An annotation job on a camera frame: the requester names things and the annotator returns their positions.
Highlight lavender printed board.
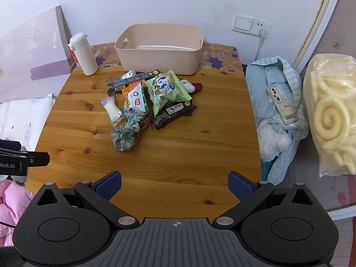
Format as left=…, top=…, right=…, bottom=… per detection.
left=0, top=6, right=73, bottom=103

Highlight small white green packet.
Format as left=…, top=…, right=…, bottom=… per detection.
left=119, top=69, right=137, bottom=82

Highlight beige plastic basket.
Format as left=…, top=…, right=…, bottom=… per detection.
left=115, top=24, right=204, bottom=76

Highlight orange snack packet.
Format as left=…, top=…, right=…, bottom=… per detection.
left=121, top=82, right=140, bottom=95

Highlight purple floral table mat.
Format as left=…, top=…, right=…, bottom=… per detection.
left=69, top=42, right=245, bottom=74

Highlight small dark packet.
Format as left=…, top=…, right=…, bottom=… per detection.
left=105, top=78, right=116, bottom=96

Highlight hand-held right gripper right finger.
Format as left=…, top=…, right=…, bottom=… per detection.
left=213, top=172, right=318, bottom=230

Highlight white wall socket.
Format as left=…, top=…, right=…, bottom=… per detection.
left=252, top=17, right=271, bottom=38

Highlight red label box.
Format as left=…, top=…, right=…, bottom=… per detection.
left=68, top=49, right=81, bottom=68

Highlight white thermos bottle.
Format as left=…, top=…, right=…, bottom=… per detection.
left=68, top=32, right=99, bottom=76

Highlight blue striped quilt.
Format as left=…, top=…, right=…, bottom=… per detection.
left=245, top=56, right=310, bottom=185

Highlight white fluffy plush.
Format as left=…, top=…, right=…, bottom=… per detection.
left=257, top=124, right=291, bottom=162

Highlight green panda snack packet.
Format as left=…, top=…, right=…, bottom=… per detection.
left=145, top=70, right=193, bottom=116

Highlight white printed pillow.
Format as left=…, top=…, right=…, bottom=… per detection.
left=0, top=94, right=56, bottom=156

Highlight beige printed bedsheet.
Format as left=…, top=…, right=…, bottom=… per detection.
left=289, top=133, right=356, bottom=220

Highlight phone in patterned case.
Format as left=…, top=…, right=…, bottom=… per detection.
left=267, top=86, right=298, bottom=125

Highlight bag of cream foam coils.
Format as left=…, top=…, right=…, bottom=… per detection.
left=303, top=53, right=356, bottom=178

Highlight white light switch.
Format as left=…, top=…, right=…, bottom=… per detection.
left=232, top=13, right=255, bottom=34

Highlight white plug and cable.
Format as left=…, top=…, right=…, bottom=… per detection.
left=254, top=28, right=267, bottom=62

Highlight brown hair tie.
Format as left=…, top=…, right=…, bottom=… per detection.
left=136, top=118, right=152, bottom=142

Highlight pink padded jacket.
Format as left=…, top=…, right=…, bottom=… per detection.
left=0, top=179, right=36, bottom=247

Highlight clear packet white contents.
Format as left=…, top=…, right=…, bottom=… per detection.
left=101, top=96, right=124, bottom=125

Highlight dark plaid pouch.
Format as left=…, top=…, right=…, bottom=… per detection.
left=150, top=101, right=198, bottom=130

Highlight white printed snack packet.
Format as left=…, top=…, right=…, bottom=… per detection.
left=123, top=85, right=149, bottom=123

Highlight white red plush hair clip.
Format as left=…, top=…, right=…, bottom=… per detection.
left=179, top=79, right=203, bottom=93

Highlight wooden desk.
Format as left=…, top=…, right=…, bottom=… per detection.
left=24, top=67, right=263, bottom=221

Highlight black starry long box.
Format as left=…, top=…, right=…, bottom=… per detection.
left=111, top=70, right=162, bottom=92

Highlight green scrunchie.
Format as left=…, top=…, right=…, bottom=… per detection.
left=111, top=121, right=140, bottom=152

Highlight white door frame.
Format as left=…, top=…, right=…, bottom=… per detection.
left=292, top=0, right=348, bottom=74

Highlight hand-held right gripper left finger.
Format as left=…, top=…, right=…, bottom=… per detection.
left=33, top=172, right=140, bottom=230

